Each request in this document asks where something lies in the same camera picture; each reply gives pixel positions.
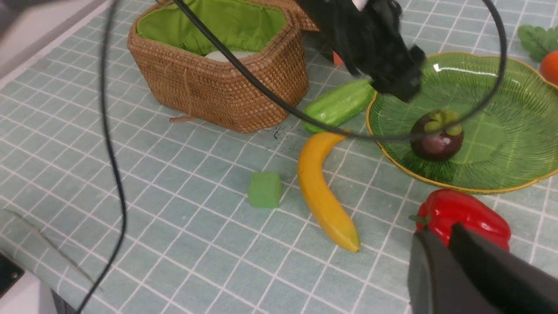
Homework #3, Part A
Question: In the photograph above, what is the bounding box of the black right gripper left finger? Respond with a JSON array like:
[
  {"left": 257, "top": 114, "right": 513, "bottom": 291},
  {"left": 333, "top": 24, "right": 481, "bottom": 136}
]
[{"left": 407, "top": 230, "right": 501, "bottom": 314}]

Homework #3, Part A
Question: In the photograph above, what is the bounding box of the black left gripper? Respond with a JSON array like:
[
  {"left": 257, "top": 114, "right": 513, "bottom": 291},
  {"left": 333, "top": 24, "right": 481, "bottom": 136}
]
[{"left": 297, "top": 0, "right": 426, "bottom": 102}]

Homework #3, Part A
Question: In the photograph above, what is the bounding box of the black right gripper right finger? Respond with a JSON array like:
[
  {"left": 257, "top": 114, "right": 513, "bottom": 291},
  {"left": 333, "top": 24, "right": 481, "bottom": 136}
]
[{"left": 449, "top": 223, "right": 558, "bottom": 314}]

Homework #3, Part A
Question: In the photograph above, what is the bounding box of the red bell pepper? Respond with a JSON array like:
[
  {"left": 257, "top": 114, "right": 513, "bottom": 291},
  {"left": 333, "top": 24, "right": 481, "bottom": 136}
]
[{"left": 409, "top": 189, "right": 511, "bottom": 251}]

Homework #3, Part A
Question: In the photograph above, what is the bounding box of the light green chayote gourd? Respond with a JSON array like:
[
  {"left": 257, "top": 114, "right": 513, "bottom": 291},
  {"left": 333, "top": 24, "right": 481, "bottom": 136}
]
[{"left": 303, "top": 79, "right": 375, "bottom": 127}]

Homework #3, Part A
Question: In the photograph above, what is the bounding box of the dark purple mangosteen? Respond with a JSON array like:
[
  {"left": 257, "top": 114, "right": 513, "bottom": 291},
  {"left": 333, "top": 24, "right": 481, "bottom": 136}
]
[{"left": 410, "top": 109, "right": 464, "bottom": 162}]

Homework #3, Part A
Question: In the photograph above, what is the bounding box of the yellow banana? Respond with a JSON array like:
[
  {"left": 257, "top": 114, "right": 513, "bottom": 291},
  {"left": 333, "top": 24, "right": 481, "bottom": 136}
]
[{"left": 297, "top": 133, "right": 361, "bottom": 253}]

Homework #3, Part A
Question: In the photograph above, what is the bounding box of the orange foam cube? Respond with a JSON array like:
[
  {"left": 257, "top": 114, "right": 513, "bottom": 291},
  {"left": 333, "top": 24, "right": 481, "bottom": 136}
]
[{"left": 332, "top": 51, "right": 344, "bottom": 66}]

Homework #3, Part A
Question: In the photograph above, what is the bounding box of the green glass leaf plate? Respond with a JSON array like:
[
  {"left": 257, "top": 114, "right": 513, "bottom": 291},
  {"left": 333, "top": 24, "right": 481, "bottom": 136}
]
[{"left": 366, "top": 52, "right": 557, "bottom": 194}]

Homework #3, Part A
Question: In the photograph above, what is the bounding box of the orange carrot with leaves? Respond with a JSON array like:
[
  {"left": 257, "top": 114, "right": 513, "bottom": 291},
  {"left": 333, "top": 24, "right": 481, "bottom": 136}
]
[{"left": 517, "top": 24, "right": 558, "bottom": 86}]

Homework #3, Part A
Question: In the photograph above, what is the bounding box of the green foam cube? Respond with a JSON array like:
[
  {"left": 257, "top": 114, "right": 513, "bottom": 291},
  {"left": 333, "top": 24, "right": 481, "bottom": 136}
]
[{"left": 247, "top": 172, "right": 282, "bottom": 209}]

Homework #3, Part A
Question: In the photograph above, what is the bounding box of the woven wicker basket green lining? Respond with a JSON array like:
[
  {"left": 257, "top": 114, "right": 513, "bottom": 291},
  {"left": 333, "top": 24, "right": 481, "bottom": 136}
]
[{"left": 127, "top": 0, "right": 309, "bottom": 133}]

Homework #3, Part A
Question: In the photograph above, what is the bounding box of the black left camera cable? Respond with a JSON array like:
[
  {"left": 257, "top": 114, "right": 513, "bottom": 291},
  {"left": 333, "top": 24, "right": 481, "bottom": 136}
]
[{"left": 76, "top": 0, "right": 508, "bottom": 314}]

